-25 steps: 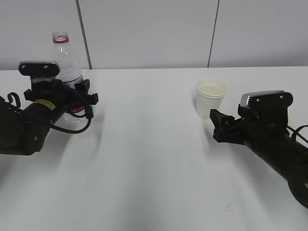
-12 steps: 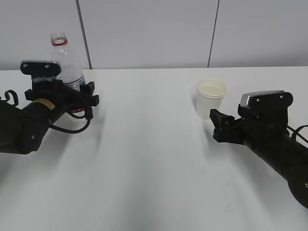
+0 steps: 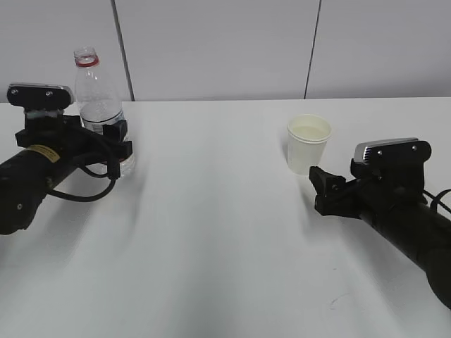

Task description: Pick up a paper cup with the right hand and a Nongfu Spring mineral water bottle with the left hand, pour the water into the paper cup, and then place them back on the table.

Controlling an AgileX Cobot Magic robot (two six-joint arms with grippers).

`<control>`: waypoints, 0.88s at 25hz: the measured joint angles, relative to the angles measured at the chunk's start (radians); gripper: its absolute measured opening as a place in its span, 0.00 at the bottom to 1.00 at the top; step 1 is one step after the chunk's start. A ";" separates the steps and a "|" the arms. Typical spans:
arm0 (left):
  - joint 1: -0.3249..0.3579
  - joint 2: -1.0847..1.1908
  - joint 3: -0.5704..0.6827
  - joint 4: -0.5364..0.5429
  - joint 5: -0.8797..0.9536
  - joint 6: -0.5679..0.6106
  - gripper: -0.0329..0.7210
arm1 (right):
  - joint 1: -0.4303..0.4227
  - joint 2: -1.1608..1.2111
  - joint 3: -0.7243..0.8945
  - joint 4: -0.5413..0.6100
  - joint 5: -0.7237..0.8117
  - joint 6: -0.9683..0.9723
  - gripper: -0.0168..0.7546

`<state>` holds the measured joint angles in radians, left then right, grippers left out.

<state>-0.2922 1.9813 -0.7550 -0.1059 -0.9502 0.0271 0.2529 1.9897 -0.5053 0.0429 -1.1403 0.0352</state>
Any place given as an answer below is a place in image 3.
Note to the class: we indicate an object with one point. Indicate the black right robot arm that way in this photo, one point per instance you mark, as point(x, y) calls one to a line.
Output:
point(426, 243)

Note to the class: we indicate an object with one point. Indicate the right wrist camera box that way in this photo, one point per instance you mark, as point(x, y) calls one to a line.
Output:
point(398, 161)

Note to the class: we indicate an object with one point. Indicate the clear plastic water bottle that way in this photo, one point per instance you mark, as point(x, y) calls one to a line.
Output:
point(95, 92)

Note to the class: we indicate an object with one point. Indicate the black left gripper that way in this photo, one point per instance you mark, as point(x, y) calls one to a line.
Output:
point(64, 141)

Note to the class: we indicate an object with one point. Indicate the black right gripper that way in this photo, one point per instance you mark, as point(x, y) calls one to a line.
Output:
point(375, 201)

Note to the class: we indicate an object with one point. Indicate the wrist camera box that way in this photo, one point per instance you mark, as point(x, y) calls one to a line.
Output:
point(40, 100)
point(398, 161)

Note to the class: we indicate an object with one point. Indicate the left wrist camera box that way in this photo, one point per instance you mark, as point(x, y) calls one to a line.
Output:
point(40, 100)

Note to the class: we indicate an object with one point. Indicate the white paper cup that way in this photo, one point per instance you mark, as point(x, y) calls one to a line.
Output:
point(307, 139)

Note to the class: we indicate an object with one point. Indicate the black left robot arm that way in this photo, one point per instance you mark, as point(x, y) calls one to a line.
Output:
point(24, 187)

